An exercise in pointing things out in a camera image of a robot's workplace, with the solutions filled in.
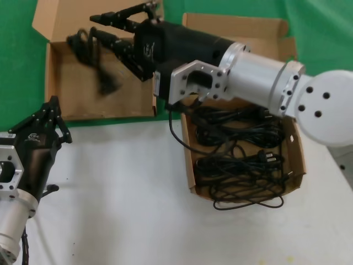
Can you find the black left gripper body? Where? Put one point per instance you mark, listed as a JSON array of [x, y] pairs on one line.
[[36, 154]]

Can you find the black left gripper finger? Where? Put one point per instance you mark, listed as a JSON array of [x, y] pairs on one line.
[[36, 118], [62, 127]]

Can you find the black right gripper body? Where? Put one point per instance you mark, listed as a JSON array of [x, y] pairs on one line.
[[179, 44]]

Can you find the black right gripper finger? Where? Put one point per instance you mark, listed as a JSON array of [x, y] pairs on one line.
[[124, 16], [121, 48]]

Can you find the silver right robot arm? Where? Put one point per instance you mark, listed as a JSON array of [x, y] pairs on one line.
[[262, 74]]

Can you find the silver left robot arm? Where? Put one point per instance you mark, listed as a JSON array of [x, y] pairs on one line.
[[13, 220]]

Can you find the cardboard box with intact lid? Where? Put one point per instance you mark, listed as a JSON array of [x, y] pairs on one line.
[[82, 91]]

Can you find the cardboard box with torn lid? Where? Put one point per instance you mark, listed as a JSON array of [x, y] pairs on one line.
[[248, 30]]

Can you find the green table cloth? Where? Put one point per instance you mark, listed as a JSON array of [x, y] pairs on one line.
[[16, 69]]

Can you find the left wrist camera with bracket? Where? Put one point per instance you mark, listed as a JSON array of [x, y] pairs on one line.
[[16, 171]]

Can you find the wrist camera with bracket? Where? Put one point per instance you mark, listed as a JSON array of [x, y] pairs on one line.
[[182, 80], [16, 171]]

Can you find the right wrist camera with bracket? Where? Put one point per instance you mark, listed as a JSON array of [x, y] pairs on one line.
[[182, 80]]

